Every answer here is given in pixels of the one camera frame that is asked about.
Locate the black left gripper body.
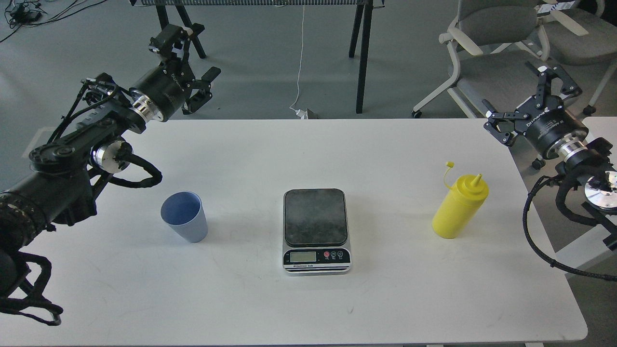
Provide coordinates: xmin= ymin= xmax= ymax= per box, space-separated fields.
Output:
xmin=130 ymin=66 xmax=193 ymax=122

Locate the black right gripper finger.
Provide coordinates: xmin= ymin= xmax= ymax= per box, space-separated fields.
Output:
xmin=482 ymin=99 xmax=527 ymax=147
xmin=526 ymin=61 xmax=583 ymax=109

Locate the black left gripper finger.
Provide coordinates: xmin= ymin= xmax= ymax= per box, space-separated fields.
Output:
xmin=148 ymin=24 xmax=201 ymax=72
xmin=182 ymin=67 xmax=222 ymax=115

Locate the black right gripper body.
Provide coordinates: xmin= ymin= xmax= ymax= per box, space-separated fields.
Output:
xmin=515 ymin=96 xmax=589 ymax=160

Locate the yellow squeeze bottle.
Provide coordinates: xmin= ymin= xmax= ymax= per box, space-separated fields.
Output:
xmin=431 ymin=161 xmax=490 ymax=239

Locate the blue plastic cup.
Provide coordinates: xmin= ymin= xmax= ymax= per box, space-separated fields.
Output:
xmin=160 ymin=191 xmax=209 ymax=242

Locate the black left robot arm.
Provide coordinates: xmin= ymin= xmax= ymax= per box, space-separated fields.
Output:
xmin=0 ymin=23 xmax=221 ymax=326

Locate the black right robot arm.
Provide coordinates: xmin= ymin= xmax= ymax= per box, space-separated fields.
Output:
xmin=482 ymin=62 xmax=616 ymax=282

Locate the digital kitchen scale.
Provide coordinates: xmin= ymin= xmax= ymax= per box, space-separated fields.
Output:
xmin=282 ymin=187 xmax=352 ymax=275

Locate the grey office chair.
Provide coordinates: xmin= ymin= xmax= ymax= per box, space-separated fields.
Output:
xmin=538 ymin=0 xmax=617 ymax=116
xmin=412 ymin=0 xmax=549 ymax=117

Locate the white hanging cable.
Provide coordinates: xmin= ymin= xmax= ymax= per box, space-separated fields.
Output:
xmin=289 ymin=5 xmax=309 ymax=119

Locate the black cable bundle on floor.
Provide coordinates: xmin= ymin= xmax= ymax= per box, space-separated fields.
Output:
xmin=0 ymin=0 xmax=109 ymax=44

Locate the black metal table frame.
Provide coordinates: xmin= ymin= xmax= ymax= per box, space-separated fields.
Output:
xmin=129 ymin=0 xmax=386 ymax=115

